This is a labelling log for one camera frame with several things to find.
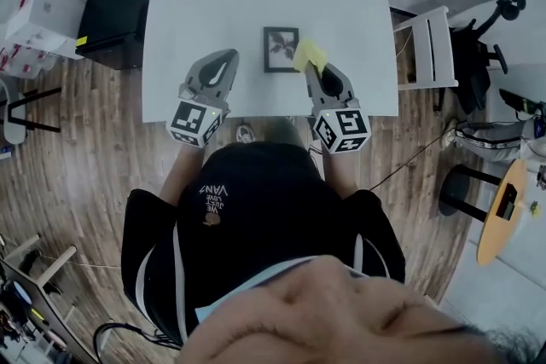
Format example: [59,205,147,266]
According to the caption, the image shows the blue face mask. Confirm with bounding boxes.
[194,255,368,326]

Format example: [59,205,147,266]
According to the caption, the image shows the black floor cable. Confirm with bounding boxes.
[368,131,450,192]

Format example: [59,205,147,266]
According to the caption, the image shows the yellow cloth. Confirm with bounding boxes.
[293,37,328,73]

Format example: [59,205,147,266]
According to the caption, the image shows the white table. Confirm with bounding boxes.
[141,0,400,124]

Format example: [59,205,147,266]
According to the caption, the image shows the small black box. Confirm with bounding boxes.
[496,183,519,222]

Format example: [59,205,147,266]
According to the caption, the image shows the black picture frame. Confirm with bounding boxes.
[263,26,300,74]

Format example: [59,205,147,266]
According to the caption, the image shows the black office chair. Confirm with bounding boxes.
[446,0,528,117]

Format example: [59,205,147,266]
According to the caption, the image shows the white chair with black legs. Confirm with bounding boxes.
[0,78,63,146]

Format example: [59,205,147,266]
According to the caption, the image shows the looped black cables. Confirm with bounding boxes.
[93,321,181,360]

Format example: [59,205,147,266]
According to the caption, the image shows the person's left forearm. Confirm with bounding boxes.
[160,140,206,208]

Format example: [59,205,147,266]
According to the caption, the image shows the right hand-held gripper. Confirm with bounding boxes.
[304,62,371,154]

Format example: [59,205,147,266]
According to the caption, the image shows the person's right forearm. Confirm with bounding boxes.
[322,148,360,199]

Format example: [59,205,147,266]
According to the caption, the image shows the person's black t-shirt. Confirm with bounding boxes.
[120,140,407,347]

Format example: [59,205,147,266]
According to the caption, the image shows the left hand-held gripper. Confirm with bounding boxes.
[165,49,240,148]

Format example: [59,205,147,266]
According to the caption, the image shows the person's face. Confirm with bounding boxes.
[174,255,513,364]

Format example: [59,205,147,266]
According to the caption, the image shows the person's white shoe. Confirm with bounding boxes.
[235,123,258,145]

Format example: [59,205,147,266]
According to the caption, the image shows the round wooden side table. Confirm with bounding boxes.
[476,159,531,268]

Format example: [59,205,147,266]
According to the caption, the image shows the black cabinet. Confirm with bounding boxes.
[75,0,154,71]

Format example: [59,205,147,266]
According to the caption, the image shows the white slatted chair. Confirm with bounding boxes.
[391,5,460,92]

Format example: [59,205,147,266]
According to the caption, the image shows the wooden workbench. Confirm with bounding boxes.
[0,233,117,364]

